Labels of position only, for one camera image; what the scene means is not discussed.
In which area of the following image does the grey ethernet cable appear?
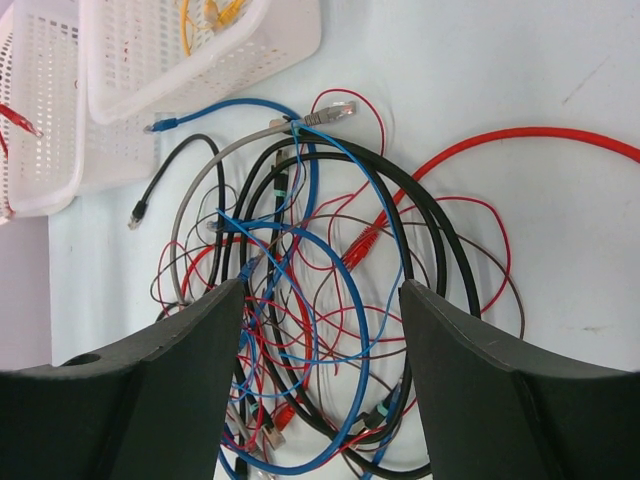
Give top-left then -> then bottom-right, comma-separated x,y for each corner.
169,99 -> 359,307

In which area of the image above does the clear plastic basket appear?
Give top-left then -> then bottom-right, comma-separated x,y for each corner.
1,1 -> 157,218
79,0 -> 322,126

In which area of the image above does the clear middle plastic basket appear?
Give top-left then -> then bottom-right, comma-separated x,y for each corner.
1,1 -> 157,218

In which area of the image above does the short black ethernet cable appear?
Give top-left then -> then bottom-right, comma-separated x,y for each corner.
127,133 -> 226,296

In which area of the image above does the thin red wire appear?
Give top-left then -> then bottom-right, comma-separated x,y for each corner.
149,88 -> 512,466

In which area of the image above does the clear right plastic basket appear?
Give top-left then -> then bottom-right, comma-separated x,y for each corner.
79,0 -> 322,126

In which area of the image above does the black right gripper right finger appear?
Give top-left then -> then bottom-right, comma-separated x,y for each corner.
400,280 -> 639,479

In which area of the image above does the cream perforated plastic basket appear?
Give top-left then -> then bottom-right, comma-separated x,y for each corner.
0,9 -> 16,226

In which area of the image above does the thin blue wire top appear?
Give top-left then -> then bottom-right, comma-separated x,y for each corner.
143,97 -> 321,236

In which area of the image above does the long black cable loop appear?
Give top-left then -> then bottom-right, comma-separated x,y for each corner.
222,137 -> 482,479

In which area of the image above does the red ethernet cable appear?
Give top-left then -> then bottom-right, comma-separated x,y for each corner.
0,102 -> 44,156
180,237 -> 321,431
342,126 -> 640,271

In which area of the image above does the yellow ethernet cable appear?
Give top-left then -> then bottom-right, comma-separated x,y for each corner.
204,0 -> 247,26
179,0 -> 201,57

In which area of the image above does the blue ethernet cable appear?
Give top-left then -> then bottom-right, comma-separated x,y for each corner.
219,222 -> 401,480

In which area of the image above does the thin brown wire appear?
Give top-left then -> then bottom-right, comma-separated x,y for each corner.
149,184 -> 526,480

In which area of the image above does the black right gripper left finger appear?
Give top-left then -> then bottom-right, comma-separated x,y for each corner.
1,279 -> 244,479

